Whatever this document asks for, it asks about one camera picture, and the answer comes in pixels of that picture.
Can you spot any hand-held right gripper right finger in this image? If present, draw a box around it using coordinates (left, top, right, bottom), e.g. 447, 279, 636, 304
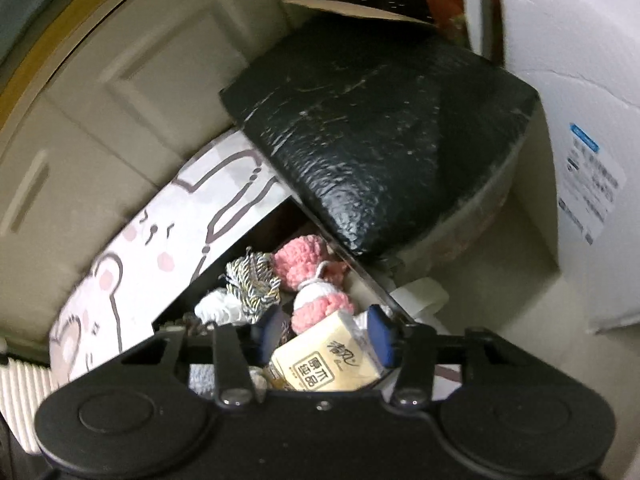
366, 304, 523, 408

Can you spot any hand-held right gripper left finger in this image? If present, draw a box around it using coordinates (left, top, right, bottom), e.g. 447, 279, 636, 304
117, 307, 286, 408

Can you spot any grey tassel cord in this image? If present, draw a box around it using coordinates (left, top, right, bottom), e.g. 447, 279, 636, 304
224, 252, 283, 323

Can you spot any white yarn ball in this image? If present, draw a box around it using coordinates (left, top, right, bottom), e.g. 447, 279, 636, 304
194, 287, 251, 325

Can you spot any yellow tissue pack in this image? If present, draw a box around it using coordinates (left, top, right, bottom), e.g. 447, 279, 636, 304
264, 309, 386, 392

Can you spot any dark multicolour yarn bundle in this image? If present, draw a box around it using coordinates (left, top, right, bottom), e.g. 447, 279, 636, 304
180, 310, 217, 337

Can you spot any pink white crochet doll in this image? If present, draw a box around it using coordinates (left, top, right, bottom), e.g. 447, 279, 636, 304
272, 234, 353, 335

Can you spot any grey crochet doll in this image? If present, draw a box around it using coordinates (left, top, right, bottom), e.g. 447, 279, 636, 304
187, 362, 268, 397

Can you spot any black box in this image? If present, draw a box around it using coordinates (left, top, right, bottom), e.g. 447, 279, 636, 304
150, 195, 463, 393

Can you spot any white crumpled paper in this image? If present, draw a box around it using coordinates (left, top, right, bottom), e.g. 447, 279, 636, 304
390, 280, 451, 326

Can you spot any bear printed blanket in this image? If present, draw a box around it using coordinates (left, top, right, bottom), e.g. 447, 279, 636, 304
47, 127, 296, 386

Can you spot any black wrapped cushion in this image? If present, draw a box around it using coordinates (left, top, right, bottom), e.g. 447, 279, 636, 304
219, 10, 538, 257

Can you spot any white ribbed radiator panel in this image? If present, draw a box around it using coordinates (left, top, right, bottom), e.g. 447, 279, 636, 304
0, 355, 66, 456

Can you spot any white blue label sticker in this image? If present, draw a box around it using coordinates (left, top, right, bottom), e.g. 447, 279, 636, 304
557, 122, 628, 247

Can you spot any cream kitchen cabinet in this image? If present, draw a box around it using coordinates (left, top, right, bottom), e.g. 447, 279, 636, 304
0, 0, 341, 361

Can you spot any white appliance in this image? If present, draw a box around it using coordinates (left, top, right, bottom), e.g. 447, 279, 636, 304
460, 0, 640, 336

